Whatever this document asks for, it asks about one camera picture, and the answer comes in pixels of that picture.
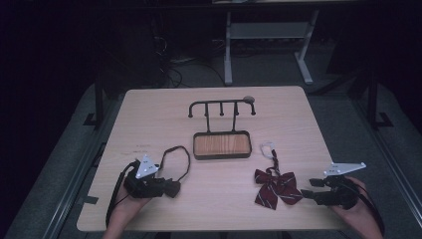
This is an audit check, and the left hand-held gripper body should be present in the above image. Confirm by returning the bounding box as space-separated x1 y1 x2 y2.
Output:
123 154 160 200

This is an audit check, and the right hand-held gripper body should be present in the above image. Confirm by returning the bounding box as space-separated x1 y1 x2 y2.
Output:
314 161 367 211

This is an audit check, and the dark red velvet bow tie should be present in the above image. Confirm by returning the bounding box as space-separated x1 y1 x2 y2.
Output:
158 144 192 199

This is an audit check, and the red striped bow tie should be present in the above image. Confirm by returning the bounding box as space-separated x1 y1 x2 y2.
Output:
253 141 305 211

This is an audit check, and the black hook rack wooden tray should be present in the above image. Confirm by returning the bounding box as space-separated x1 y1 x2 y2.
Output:
187 98 258 161

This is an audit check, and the person's left hand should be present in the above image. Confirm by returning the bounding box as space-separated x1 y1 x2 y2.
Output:
111 184 151 227

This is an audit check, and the black metal stand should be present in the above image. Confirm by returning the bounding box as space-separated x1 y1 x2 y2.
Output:
366 68 395 130

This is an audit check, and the right hand-held gripper black cable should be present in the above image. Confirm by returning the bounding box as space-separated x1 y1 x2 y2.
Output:
341 180 386 236

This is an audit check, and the bundle of black floor cables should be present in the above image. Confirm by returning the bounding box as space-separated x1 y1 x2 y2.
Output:
150 31 227 89

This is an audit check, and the white metal desk frame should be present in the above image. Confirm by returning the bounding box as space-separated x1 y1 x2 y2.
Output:
223 9 320 87

